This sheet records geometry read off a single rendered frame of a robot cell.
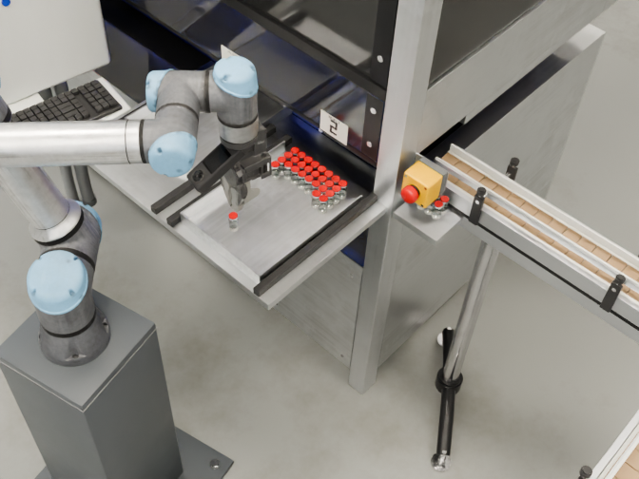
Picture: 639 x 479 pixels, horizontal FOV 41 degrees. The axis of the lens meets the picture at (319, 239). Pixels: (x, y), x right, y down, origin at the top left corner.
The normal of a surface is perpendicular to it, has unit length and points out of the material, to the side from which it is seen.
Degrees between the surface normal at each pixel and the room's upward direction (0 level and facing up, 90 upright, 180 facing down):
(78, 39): 90
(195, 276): 0
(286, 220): 0
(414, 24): 90
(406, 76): 90
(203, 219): 0
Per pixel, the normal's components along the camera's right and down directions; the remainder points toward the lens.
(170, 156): 0.04, 0.77
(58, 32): 0.61, 0.62
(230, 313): 0.04, -0.64
